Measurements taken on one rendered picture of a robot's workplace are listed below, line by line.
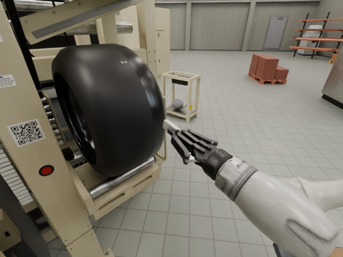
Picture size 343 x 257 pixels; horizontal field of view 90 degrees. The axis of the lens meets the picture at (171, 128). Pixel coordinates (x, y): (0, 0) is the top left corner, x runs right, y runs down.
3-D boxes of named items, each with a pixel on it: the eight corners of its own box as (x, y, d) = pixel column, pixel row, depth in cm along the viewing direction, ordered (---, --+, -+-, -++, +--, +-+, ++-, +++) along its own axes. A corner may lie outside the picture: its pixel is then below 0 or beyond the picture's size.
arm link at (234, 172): (243, 180, 33) (218, 161, 36) (227, 209, 37) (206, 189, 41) (264, 163, 38) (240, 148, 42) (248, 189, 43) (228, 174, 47)
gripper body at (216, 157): (239, 152, 42) (210, 132, 47) (219, 164, 37) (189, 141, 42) (229, 173, 46) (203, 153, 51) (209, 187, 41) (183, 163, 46)
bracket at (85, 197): (90, 216, 69) (83, 200, 64) (61, 165, 94) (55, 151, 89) (98, 211, 71) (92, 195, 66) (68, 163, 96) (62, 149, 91)
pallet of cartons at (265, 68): (271, 75, 622) (277, 54, 585) (286, 85, 520) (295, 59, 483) (247, 75, 630) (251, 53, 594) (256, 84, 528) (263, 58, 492)
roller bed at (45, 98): (26, 160, 91) (-3, 107, 76) (22, 147, 100) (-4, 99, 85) (67, 145, 102) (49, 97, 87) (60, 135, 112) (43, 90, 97)
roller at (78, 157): (69, 168, 89) (67, 161, 87) (67, 163, 92) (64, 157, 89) (128, 141, 110) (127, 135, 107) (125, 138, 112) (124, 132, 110)
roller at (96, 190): (91, 202, 71) (88, 195, 69) (87, 196, 74) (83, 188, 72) (156, 163, 92) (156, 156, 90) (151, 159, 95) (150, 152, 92)
